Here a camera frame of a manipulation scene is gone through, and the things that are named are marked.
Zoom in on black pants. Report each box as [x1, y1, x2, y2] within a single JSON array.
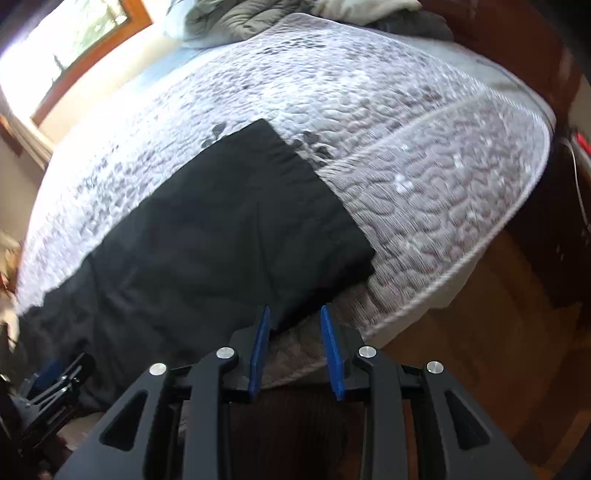
[[21, 119, 376, 412]]

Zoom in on thin dark cable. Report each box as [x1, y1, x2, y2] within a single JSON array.
[[561, 138, 591, 219]]

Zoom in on bed with grey quilted bedspread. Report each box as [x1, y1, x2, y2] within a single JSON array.
[[16, 13, 553, 389]]

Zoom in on wooden framed window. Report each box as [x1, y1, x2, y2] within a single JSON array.
[[28, 0, 154, 126]]

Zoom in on dark wooden headboard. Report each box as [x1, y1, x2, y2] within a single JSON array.
[[418, 0, 581, 136]]

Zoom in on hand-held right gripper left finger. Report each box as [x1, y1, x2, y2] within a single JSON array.
[[55, 305, 271, 480]]

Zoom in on beige curtain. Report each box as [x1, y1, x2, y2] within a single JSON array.
[[0, 88, 57, 169]]

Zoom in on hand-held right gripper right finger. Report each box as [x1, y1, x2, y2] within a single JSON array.
[[320, 305, 536, 480]]

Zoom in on grey duvet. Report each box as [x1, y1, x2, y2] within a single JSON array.
[[184, 0, 455, 51]]

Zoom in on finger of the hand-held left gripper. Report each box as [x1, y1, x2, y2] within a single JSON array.
[[28, 353, 98, 409], [18, 377, 89, 446]]

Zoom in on light blue pillow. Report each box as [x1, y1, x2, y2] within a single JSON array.
[[161, 0, 206, 48]]

